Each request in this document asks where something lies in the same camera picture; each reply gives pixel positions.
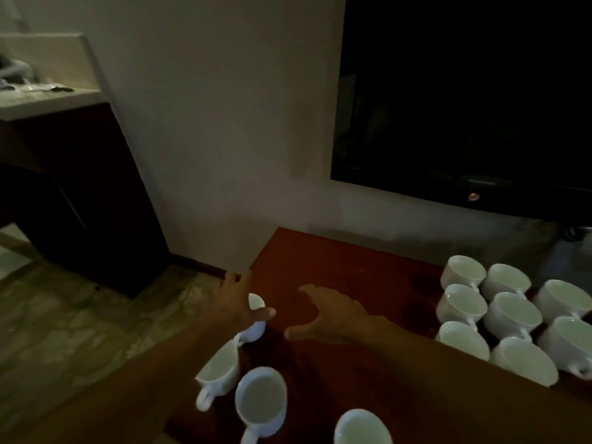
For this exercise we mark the person's right hand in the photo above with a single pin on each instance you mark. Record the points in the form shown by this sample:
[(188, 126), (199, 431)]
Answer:
[(342, 319)]

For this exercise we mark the person's left hand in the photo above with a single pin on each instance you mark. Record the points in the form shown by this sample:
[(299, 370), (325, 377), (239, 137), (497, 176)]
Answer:
[(236, 305)]

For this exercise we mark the white ceramic cup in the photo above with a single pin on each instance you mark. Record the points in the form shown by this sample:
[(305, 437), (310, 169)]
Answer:
[(219, 369), (460, 305), (256, 330), (261, 399), (525, 360), (462, 270), (504, 279), (511, 314), (462, 339), (363, 430)]

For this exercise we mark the group of white cups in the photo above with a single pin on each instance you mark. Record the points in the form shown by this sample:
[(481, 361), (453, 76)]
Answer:
[(562, 295)]

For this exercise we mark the person's left forearm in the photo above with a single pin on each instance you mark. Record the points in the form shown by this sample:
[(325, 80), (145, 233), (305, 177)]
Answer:
[(129, 388)]

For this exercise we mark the person's right forearm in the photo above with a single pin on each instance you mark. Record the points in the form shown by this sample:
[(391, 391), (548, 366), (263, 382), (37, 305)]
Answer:
[(462, 397)]

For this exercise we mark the dark red wooden table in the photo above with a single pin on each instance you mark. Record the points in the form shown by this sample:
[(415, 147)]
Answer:
[(347, 272)]

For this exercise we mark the dark wooden cabinet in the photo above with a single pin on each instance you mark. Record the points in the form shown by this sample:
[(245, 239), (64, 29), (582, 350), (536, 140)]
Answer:
[(92, 203)]

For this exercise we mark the pale stone countertop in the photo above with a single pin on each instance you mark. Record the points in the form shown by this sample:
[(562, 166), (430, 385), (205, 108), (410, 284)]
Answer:
[(46, 103)]

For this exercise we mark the small dark flat object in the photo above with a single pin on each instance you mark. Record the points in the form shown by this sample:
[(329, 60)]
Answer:
[(62, 89)]

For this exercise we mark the grey crumpled bundle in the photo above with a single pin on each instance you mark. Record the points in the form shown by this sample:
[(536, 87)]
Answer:
[(14, 71)]

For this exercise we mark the black wall television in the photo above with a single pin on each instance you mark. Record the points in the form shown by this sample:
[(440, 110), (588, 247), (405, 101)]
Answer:
[(462, 87)]

